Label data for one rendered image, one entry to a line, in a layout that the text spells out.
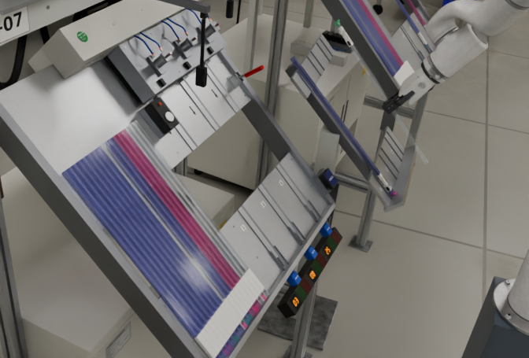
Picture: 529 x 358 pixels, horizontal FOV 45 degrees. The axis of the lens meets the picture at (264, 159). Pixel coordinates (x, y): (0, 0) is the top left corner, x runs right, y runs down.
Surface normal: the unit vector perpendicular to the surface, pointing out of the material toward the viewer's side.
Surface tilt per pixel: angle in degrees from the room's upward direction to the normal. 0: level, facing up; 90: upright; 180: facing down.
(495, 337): 90
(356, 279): 0
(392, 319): 0
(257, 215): 44
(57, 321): 0
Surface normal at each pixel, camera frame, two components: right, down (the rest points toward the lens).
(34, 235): 0.09, -0.83
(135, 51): 0.69, -0.39
